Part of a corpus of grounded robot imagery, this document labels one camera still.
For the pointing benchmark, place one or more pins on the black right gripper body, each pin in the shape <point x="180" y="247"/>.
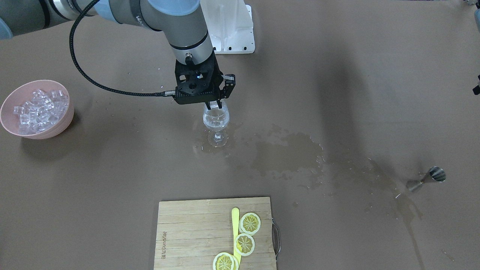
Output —
<point x="229" y="85"/>

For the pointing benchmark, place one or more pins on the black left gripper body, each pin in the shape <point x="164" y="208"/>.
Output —
<point x="476" y="89"/>

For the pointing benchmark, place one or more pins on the clear ice cube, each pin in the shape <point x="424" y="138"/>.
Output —
<point x="213" y="105"/>

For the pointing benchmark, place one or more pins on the steel measuring jigger cup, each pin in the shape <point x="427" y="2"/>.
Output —
<point x="434" y="175"/>

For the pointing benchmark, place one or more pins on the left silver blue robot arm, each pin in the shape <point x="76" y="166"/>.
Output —
<point x="476" y="3"/>

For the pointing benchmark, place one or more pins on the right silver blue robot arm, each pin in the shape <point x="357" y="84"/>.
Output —
<point x="182" y="22"/>

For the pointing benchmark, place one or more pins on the clear wine glass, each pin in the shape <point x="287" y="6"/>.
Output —
<point x="216" y="121"/>

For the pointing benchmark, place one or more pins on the pink bowl of ice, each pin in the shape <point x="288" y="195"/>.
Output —
<point x="37" y="110"/>

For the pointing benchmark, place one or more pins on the bamboo cutting board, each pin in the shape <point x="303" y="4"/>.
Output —
<point x="190" y="233"/>

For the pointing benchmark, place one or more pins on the lemon slice middle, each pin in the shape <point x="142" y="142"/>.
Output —
<point x="244" y="245"/>

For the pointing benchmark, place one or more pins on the lemon slice far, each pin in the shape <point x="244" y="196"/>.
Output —
<point x="225" y="261"/>

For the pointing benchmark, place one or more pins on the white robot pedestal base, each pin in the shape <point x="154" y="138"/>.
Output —
<point x="230" y="26"/>

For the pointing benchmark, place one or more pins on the lemon slice near handle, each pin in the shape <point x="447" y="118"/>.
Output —
<point x="249" y="223"/>

